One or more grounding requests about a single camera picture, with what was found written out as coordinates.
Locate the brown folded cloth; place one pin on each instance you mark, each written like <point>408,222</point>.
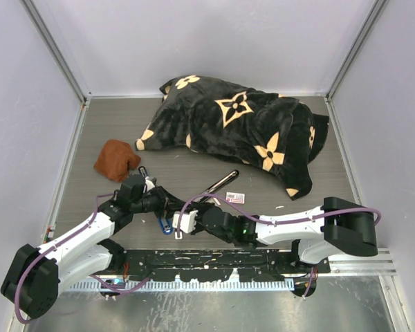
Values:
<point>116,159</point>

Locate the red white staples box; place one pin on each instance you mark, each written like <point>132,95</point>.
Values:
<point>236,198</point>

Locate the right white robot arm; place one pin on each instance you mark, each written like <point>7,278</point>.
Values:
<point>336,226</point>

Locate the slotted cable duct rail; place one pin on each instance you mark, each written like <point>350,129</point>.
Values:
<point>233,284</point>

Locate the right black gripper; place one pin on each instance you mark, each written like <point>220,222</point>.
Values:
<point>202,207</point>

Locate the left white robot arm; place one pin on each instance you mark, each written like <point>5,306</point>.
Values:
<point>38,275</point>

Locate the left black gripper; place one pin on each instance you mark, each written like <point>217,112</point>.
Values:
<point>167,203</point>

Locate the black floral plush blanket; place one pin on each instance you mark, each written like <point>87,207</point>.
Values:
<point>239,124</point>

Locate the blue stapler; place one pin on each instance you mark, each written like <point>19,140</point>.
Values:
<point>165,226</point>

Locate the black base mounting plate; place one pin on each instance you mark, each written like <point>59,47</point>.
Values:
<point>267,265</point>

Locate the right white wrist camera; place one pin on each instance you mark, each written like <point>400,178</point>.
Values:
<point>185,225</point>

